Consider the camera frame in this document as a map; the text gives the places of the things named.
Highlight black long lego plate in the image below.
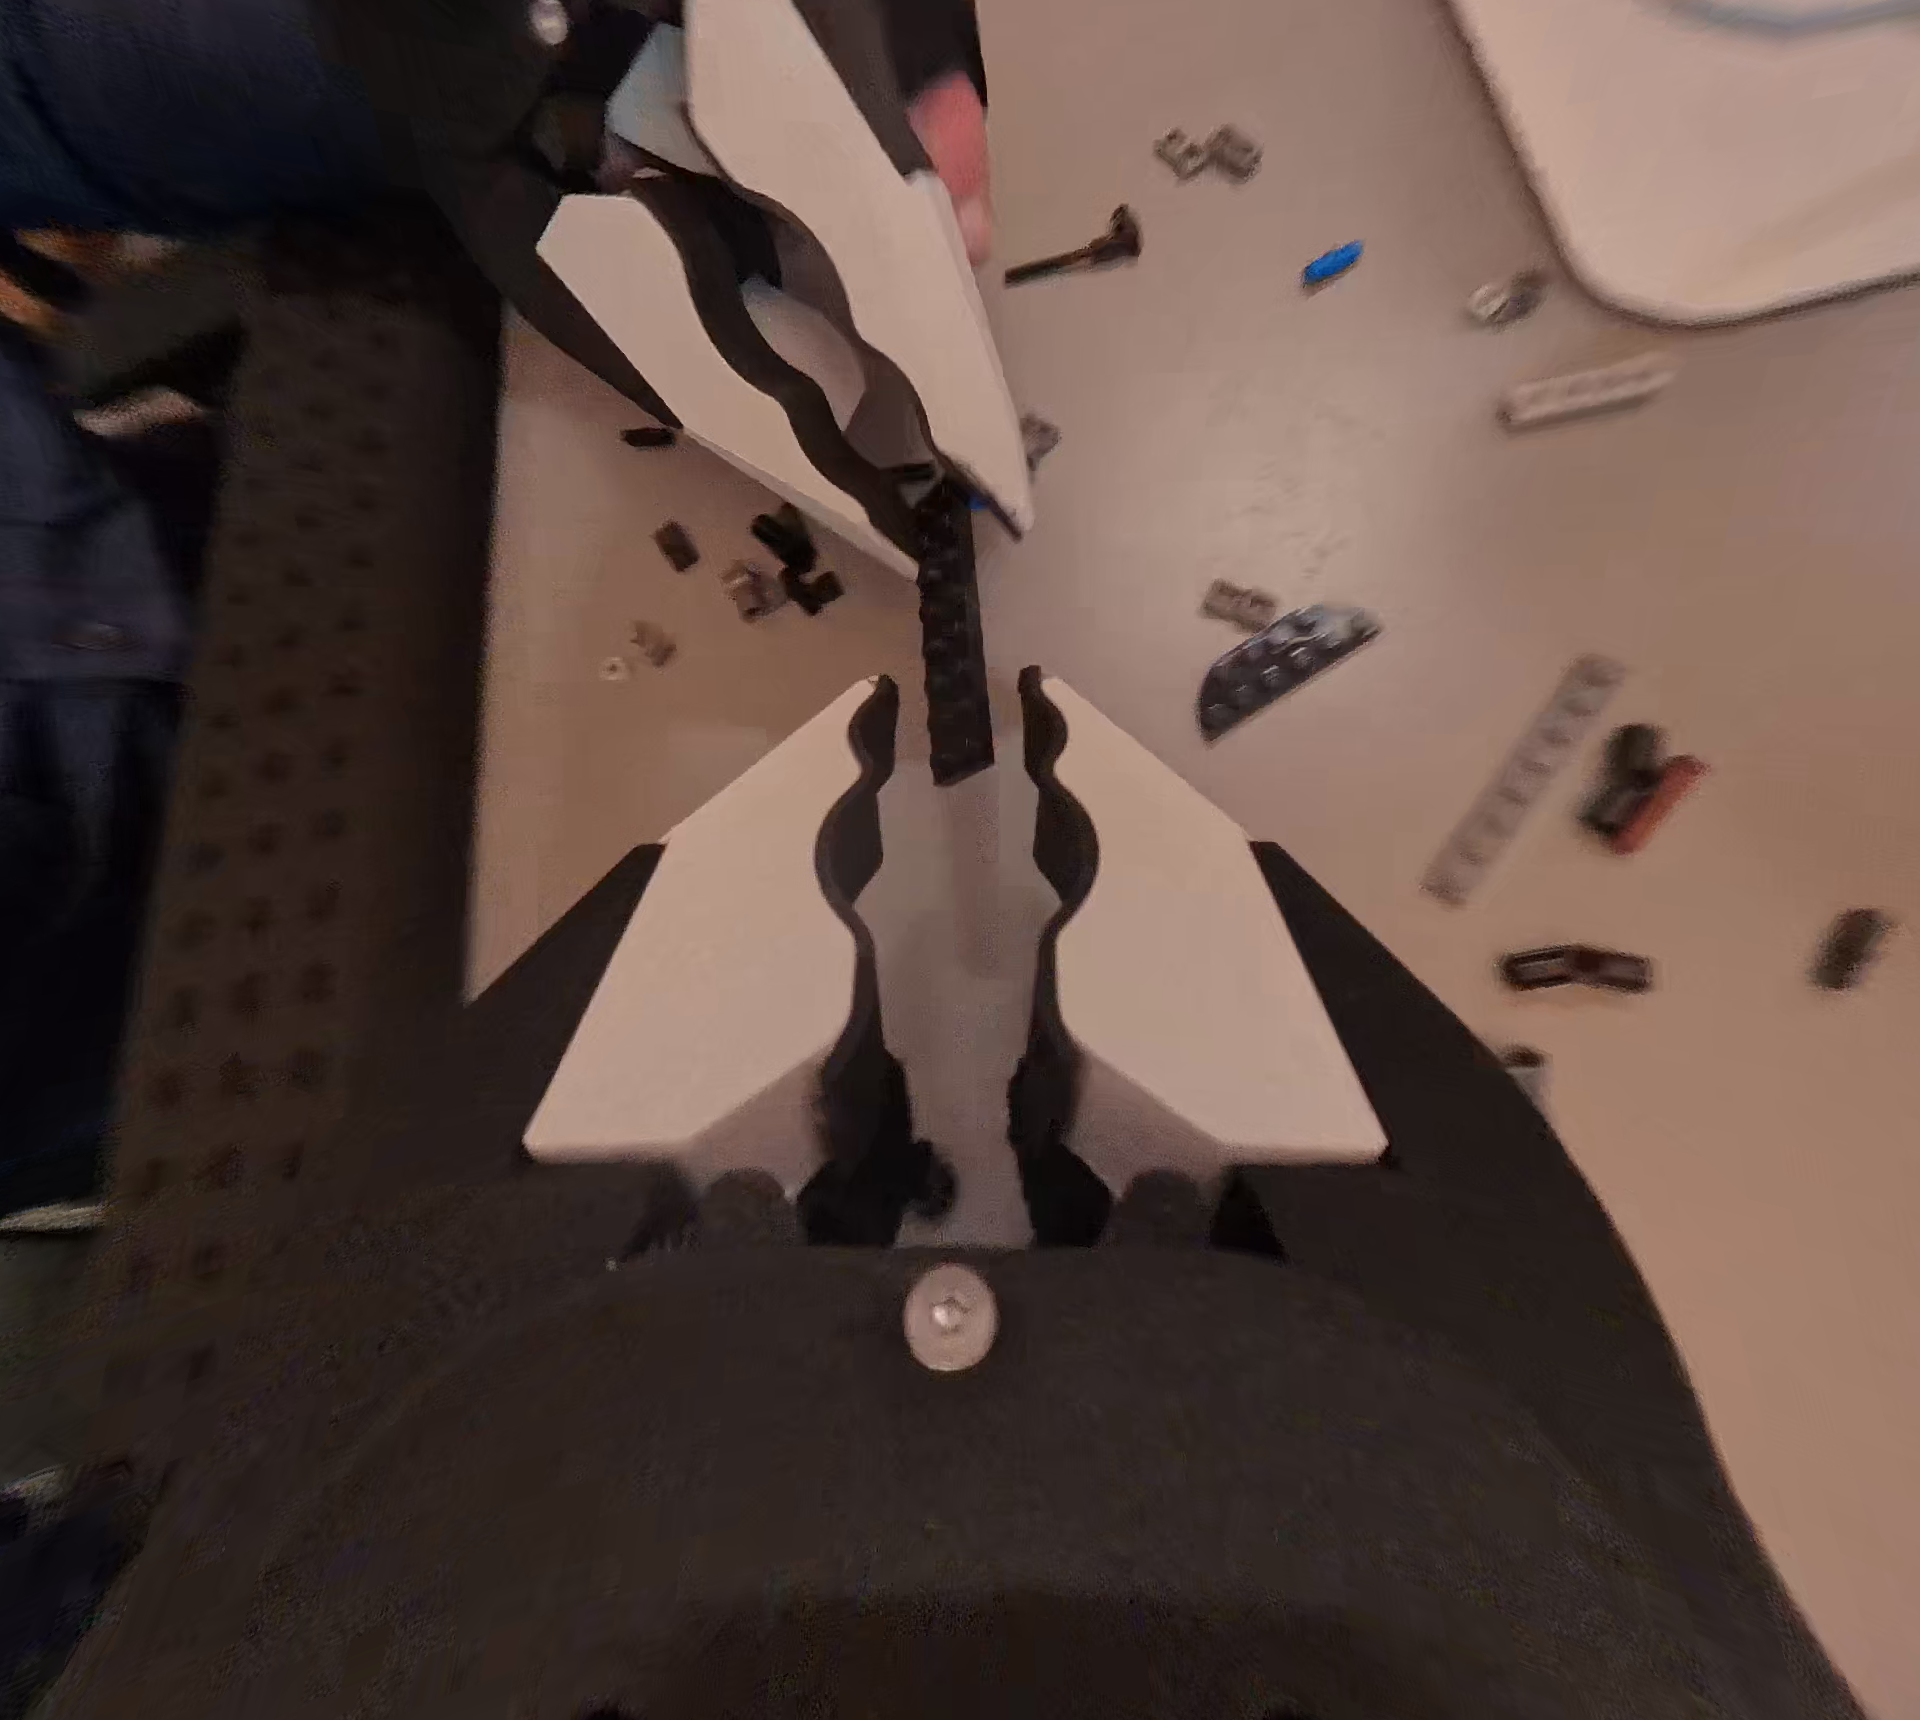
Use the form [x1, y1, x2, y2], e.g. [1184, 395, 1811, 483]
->
[911, 478, 997, 789]

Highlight person's left hand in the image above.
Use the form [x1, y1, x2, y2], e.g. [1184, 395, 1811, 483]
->
[792, 0, 996, 263]

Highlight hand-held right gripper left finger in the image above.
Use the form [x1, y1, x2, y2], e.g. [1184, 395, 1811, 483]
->
[521, 674, 957, 1250]

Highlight scattered small lego pieces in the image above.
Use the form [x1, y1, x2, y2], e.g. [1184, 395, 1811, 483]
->
[599, 0, 1891, 1079]

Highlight white metal desk stand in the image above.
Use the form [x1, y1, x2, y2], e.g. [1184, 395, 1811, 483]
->
[1375, 0, 1920, 329]

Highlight long grey lego plate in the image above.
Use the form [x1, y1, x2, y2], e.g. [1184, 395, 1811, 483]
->
[1422, 653, 1630, 910]

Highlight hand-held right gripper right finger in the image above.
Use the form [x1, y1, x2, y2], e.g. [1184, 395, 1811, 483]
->
[1004, 665, 1390, 1250]

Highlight dark half-round lego plate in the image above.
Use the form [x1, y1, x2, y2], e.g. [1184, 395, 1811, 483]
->
[1196, 604, 1384, 745]

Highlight person's dark blue clothing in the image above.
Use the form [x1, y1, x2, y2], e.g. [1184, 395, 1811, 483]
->
[0, 341, 190, 1213]

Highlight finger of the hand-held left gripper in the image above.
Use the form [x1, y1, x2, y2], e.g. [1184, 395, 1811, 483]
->
[678, 0, 1039, 544]
[534, 178, 939, 583]

